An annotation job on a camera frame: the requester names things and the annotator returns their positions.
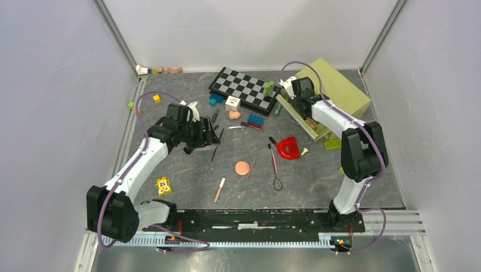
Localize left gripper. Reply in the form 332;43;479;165
178;116;220;150

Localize foundation bottle with grey cap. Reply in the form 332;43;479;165
305;118;318;131

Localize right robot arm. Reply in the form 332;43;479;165
278;76;389;231

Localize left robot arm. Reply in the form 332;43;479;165
86;101;218;248

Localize clear plastic wrapper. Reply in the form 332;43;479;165
194;144;217;152

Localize large black powder brush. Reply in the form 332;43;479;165
183;146;195;155

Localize dark red lip gloss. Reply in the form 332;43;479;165
240;122;263;131

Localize white cube box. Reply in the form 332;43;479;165
225;96;241;112

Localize green toy figure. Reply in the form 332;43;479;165
263;81;275;97

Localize green drawer cabinet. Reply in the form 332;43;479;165
276;58;371;141

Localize blue red toy brick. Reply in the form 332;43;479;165
247;114;264;128

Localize round peach powder puff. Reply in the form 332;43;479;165
235;161;250;176

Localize thin pink lip pencil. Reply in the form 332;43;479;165
246;157;256;180

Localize black white chessboard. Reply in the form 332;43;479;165
208;67;281;116

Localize red toy magnet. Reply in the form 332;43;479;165
277;137;301;160

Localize lime green toy brick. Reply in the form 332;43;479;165
324;139;341;150

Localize yellow number toy block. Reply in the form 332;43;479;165
155;177;172;197

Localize small wooden cube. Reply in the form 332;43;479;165
134;109;143;117

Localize wooden blocks in corner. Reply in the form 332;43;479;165
135;65;183;77

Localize black wire loop tool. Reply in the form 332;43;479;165
273;169;283;191

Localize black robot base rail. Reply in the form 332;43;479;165
161;209;365;242

